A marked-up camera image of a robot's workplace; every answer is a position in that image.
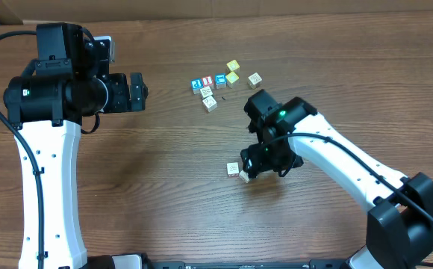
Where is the natural block number 4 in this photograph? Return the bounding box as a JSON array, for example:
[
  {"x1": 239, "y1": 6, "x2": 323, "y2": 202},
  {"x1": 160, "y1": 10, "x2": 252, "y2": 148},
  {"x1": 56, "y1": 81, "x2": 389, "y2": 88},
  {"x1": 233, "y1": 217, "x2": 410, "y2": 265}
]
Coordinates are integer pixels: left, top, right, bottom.
[{"x1": 239, "y1": 170, "x2": 251, "y2": 183}]

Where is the natural block letter B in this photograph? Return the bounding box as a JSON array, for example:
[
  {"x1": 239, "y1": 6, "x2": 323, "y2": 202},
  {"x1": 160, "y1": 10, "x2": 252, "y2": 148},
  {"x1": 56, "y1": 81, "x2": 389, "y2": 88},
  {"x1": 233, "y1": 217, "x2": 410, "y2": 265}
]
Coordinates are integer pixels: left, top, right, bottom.
[{"x1": 226, "y1": 162, "x2": 240, "y2": 177}]

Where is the wood block red side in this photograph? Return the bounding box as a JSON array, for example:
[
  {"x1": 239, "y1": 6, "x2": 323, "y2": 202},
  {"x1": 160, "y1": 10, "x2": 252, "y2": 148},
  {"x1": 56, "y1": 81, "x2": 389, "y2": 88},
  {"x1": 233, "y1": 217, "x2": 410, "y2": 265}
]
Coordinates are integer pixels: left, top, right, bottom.
[{"x1": 202, "y1": 96, "x2": 217, "y2": 113}]

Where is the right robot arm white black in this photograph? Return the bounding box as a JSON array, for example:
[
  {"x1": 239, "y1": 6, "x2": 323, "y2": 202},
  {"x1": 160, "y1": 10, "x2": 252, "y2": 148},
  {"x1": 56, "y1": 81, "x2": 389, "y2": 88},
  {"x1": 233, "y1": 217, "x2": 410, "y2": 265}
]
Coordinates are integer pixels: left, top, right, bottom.
[{"x1": 240, "y1": 90, "x2": 433, "y2": 268}]

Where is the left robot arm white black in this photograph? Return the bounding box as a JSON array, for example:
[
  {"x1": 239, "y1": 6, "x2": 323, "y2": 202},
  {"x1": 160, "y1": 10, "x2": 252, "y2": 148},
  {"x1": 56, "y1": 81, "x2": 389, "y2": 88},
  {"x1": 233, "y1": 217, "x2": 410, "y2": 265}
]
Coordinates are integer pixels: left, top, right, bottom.
[{"x1": 4, "y1": 23, "x2": 149, "y2": 268}]

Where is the blue letter P block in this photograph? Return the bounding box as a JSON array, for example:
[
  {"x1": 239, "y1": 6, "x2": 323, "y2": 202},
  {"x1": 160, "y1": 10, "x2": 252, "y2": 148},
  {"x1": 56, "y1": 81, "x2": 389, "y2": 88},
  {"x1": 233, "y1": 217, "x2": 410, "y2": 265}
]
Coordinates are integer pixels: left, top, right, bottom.
[{"x1": 190, "y1": 78, "x2": 203, "y2": 95}]

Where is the natural wood picture block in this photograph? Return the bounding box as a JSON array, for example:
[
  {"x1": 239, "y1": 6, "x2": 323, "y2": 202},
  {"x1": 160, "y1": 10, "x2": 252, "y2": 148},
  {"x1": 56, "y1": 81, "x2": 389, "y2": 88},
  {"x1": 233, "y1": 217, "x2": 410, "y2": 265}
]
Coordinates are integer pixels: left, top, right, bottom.
[{"x1": 199, "y1": 86, "x2": 213, "y2": 99}]

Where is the red letter I block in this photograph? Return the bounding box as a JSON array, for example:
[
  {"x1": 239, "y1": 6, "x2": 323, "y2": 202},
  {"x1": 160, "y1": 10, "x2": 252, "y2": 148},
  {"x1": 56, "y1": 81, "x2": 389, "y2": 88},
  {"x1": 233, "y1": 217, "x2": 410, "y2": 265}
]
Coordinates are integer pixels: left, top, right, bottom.
[{"x1": 202, "y1": 75, "x2": 214, "y2": 88}]

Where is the natural wood block right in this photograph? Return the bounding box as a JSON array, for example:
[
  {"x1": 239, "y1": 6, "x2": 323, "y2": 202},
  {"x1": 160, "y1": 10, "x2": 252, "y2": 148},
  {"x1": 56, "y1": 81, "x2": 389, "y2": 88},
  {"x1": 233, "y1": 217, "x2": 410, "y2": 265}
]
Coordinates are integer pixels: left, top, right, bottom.
[{"x1": 248, "y1": 72, "x2": 262, "y2": 89}]

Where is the yellow block lower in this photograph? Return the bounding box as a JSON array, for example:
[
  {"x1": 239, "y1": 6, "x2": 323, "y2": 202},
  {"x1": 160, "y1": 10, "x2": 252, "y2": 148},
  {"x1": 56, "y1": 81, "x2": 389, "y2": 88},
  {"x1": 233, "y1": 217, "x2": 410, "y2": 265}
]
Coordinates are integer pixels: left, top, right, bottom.
[{"x1": 225, "y1": 72, "x2": 240, "y2": 88}]

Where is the yellow block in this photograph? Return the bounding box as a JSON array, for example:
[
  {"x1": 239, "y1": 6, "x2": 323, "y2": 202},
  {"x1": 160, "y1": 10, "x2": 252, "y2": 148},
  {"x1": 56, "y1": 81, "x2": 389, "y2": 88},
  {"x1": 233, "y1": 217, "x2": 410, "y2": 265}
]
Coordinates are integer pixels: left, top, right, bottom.
[
  {"x1": 225, "y1": 72, "x2": 240, "y2": 88},
  {"x1": 226, "y1": 60, "x2": 240, "y2": 74}
]

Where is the yellow block upper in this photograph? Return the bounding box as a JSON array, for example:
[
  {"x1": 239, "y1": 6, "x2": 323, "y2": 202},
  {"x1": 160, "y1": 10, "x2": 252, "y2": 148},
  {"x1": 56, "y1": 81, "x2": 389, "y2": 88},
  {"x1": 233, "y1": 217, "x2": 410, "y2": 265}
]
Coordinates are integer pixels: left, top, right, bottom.
[{"x1": 226, "y1": 60, "x2": 240, "y2": 74}]

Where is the cardboard box edge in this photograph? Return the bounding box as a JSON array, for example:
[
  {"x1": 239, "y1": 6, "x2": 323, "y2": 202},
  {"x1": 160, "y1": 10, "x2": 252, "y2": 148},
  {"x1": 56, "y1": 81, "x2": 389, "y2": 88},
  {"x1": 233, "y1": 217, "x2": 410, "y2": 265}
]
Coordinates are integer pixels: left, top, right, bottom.
[{"x1": 0, "y1": 0, "x2": 433, "y2": 25}]

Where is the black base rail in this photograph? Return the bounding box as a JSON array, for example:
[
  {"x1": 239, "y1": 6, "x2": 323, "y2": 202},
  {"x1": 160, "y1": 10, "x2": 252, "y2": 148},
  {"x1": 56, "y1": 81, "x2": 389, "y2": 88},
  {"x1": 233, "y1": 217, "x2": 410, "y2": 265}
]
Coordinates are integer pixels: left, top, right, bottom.
[{"x1": 141, "y1": 258, "x2": 416, "y2": 269}]

